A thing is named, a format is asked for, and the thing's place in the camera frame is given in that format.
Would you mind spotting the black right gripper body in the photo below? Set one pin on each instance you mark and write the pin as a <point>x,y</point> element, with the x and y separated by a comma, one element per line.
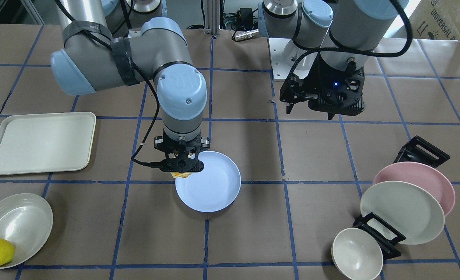
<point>159,143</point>

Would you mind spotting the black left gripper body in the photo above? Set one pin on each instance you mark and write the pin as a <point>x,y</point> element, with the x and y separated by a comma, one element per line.
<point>324,76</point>

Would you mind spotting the striped bread roll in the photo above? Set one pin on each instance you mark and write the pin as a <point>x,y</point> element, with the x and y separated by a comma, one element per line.
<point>181,175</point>

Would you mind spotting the blue plate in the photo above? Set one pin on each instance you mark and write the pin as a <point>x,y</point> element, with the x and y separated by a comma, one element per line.
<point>212,189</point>

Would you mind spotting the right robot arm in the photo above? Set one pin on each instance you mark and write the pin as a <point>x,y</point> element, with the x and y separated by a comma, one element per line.
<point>93,60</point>

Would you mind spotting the pink plate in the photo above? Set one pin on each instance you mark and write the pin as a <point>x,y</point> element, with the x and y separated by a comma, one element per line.
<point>423,176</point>

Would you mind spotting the cream plate in rack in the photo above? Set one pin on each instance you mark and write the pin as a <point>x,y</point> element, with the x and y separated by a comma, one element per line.
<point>411,210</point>

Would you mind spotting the white plate with lemon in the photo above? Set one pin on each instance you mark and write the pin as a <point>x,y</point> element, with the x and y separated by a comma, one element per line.
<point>26,221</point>

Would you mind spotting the silver flashlight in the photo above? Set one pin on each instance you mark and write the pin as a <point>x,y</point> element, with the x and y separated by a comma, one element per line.
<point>246,35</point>

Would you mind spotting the black dish rack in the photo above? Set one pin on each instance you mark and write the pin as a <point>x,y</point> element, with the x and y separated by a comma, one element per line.
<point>416,150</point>

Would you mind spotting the black power adapter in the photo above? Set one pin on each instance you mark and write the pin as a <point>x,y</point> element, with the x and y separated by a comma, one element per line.
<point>245,15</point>

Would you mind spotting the cardboard box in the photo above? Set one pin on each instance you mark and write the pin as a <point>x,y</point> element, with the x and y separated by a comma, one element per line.
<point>436,20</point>

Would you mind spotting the white rectangular tray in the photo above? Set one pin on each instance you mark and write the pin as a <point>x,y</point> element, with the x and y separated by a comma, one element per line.
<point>39,143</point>

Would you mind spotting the cream bowl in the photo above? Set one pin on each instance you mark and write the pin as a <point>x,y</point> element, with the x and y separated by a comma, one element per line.
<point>357,255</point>

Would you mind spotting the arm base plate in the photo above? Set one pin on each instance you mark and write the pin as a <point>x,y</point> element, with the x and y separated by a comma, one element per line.
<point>283,54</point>

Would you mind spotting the aluminium frame post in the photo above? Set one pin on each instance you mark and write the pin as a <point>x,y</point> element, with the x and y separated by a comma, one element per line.
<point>212,17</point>

